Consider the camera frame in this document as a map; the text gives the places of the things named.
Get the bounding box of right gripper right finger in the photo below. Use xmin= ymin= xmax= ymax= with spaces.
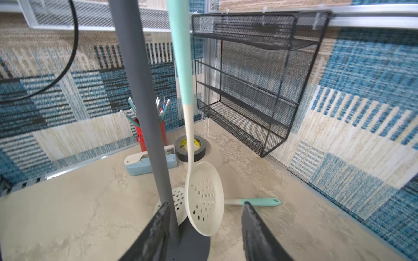
xmin=241 ymin=202 xmax=293 ymax=261

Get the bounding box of white skimmer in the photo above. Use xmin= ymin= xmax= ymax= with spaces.
xmin=153 ymin=186 xmax=282 ymax=226
xmin=167 ymin=1 xmax=224 ymax=237

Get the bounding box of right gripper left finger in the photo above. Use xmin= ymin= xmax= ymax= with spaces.
xmin=119 ymin=202 xmax=170 ymax=261

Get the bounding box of black tape roll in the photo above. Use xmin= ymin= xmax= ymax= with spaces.
xmin=175 ymin=134 xmax=207 ymax=163

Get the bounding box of white wire mesh basket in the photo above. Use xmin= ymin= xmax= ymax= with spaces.
xmin=18 ymin=1 xmax=171 ymax=33

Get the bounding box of thin black camera cable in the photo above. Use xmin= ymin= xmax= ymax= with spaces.
xmin=0 ymin=0 xmax=79 ymax=104

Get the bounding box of black wire mesh shelf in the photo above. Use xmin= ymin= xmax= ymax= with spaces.
xmin=191 ymin=10 xmax=332 ymax=157

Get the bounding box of white skimmer front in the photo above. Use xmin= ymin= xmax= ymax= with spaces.
xmin=167 ymin=1 xmax=224 ymax=237

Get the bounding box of grey utensil rack stand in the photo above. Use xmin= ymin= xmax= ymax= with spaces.
xmin=110 ymin=1 xmax=210 ymax=261

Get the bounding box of red pencil cup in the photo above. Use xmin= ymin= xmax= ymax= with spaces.
xmin=120 ymin=97 xmax=170 ymax=152

